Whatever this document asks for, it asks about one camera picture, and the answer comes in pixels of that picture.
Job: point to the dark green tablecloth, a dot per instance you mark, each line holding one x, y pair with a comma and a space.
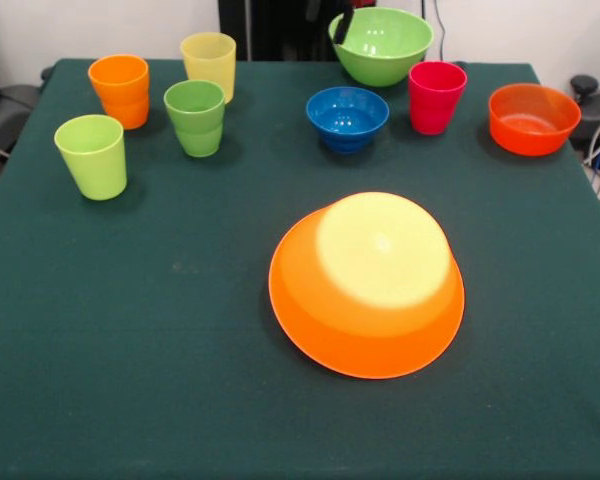
130, 375

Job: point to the small red-orange bowl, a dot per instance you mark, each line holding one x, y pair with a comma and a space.
535, 125

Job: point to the large light green bowl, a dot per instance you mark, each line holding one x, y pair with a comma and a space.
385, 55

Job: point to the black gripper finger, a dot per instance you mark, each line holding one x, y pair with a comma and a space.
343, 25

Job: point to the orange cup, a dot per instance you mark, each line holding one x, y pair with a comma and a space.
122, 100

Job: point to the red cup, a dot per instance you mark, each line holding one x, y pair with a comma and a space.
435, 100

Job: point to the large orange bowl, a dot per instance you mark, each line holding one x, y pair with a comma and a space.
365, 310

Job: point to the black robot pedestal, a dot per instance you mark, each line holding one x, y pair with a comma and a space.
280, 25

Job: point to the lime green cup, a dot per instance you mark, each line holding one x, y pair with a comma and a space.
92, 160

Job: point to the yellow cup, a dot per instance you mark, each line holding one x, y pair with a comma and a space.
207, 60

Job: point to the blue bowl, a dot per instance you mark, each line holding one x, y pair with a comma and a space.
347, 120

